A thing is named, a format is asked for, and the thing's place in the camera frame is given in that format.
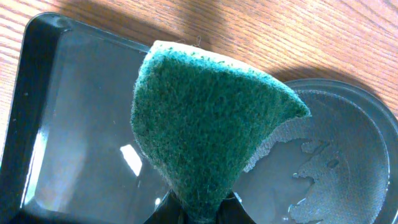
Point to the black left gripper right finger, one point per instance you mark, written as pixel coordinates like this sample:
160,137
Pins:
231,211

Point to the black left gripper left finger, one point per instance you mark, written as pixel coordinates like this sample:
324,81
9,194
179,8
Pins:
168,211

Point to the green yellow sponge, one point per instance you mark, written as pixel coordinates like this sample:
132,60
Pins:
199,116

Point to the rectangular black tray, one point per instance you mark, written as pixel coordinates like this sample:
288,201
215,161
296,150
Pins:
70,155

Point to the round black tray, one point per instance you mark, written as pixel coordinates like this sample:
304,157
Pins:
337,166

